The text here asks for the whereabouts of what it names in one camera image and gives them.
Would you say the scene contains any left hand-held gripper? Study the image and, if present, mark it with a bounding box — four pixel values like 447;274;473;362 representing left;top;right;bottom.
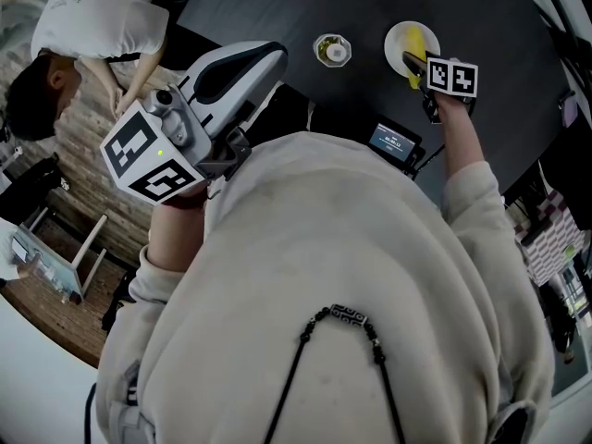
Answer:
100;40;289;206

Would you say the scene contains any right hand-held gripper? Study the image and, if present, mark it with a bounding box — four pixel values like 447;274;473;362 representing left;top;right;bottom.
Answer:
401;51;479;125

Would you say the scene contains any yellow banana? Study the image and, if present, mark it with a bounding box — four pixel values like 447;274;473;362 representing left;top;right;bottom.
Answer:
401;24;429;91

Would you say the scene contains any white plate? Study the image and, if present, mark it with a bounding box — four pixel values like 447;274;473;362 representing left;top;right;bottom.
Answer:
383;19;440;77

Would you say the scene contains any person's left forearm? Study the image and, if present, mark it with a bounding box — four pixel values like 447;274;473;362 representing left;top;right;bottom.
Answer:
147;187;208;267

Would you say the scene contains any person's right forearm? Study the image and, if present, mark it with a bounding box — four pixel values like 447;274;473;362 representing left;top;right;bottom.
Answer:
433;93;487;180

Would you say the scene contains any black timer display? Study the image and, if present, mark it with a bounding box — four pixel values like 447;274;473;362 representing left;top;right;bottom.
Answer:
368;122;423;165

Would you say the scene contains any faceted glass bowl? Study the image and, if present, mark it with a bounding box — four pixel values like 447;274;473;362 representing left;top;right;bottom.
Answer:
312;33;352;68

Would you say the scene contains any pink cloth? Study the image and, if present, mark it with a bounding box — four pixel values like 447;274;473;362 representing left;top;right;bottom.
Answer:
557;90;580;130

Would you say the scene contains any cream sweatshirt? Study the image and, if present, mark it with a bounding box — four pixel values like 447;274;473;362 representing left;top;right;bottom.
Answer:
94;129;556;444

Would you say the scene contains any pale blue side table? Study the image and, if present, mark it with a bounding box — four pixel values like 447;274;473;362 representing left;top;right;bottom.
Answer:
8;228;85;305

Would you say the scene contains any silver gripper camera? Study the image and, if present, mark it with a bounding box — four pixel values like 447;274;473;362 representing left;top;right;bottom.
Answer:
141;85;195;150

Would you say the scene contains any black display cable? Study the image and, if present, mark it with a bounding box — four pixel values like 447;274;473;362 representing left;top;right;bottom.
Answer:
413;143;446;176

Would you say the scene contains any black beaded necklace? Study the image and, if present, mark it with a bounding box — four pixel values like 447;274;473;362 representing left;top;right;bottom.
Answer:
261;302;408;444

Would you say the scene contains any grey harness strap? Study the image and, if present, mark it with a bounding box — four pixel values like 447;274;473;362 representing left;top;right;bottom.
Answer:
108;363;154;444

